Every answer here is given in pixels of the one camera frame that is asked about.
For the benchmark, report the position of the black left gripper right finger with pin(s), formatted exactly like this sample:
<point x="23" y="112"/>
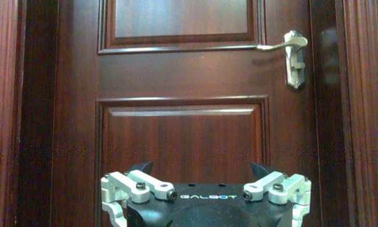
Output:
<point x="279" y="186"/>

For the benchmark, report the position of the dark brown wooden door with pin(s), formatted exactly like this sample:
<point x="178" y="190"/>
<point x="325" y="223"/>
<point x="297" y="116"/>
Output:
<point x="182" y="78"/>

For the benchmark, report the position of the dark brown door frame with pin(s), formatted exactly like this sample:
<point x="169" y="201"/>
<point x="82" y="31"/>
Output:
<point x="362" y="113"/>

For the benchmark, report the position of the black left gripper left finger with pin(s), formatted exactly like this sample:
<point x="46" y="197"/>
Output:
<point x="125" y="186"/>

